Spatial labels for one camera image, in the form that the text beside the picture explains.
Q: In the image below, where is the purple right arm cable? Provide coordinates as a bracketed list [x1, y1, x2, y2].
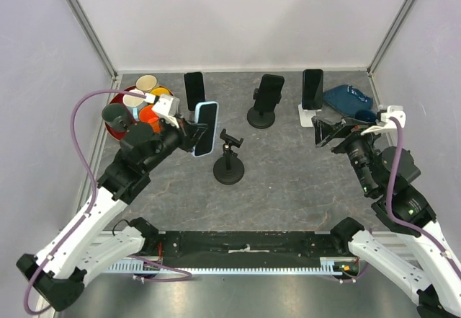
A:
[385, 116, 461, 279]

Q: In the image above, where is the light blue cable duct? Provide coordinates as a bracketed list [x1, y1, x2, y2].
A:
[103, 258, 344, 276]

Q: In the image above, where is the black phone on wooden stand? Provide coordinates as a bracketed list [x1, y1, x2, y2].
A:
[184, 71, 205, 111]

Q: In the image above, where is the white mug blue handle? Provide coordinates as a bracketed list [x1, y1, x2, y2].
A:
[122, 89, 148, 121]

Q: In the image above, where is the aluminium corner frame post left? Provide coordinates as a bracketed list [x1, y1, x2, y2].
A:
[66, 0, 118, 81]

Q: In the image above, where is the yellow mug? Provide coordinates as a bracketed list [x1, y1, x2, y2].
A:
[150, 87, 171, 97]

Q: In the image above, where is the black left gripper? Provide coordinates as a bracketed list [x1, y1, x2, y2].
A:
[143, 113, 208, 172]

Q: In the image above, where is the light blue cased phone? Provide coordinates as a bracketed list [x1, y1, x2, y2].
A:
[192, 101, 219, 157]

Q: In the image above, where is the black round-base phone stand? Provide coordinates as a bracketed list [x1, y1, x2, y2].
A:
[213, 128, 245, 185]

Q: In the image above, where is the aluminium corner frame post right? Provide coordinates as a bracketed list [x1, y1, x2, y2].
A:
[367, 0, 417, 77]

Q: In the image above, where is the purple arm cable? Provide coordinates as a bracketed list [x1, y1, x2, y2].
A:
[385, 116, 461, 279]
[23, 89, 152, 314]

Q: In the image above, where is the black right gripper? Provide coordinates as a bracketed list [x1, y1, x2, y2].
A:
[310, 115, 385, 194]

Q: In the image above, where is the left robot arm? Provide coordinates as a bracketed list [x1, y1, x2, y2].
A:
[16, 118, 209, 312]

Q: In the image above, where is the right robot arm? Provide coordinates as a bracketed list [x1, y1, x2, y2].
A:
[312, 110, 460, 317]

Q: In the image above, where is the cream beige mug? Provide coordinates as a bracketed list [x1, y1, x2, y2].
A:
[135, 74, 159, 93]

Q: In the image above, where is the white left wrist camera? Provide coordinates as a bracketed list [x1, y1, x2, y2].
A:
[145, 94, 179, 128]

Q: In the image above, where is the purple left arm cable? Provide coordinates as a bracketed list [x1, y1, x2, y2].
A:
[23, 89, 152, 314]

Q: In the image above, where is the white phone stand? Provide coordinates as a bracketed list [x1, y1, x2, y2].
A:
[297, 104, 318, 128]

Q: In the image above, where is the red round tray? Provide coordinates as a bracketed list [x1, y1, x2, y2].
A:
[102, 93, 160, 141]

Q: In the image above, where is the aluminium corner frame post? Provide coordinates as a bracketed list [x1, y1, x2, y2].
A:
[66, 0, 118, 81]
[367, 0, 417, 77]

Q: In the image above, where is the dark green mug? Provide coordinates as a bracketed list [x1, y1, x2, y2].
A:
[102, 103, 133, 133]

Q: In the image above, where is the dark blue ceramic mug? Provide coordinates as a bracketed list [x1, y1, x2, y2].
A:
[354, 110, 377, 123]

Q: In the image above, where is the orange mug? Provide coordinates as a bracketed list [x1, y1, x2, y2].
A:
[139, 105, 161, 133]

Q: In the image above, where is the blue shell-shaped plate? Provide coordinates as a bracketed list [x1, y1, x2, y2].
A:
[323, 84, 374, 118]

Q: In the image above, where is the black phone on white stand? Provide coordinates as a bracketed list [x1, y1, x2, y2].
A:
[301, 69, 323, 110]

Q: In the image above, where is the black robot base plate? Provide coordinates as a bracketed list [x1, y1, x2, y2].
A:
[140, 231, 352, 269]

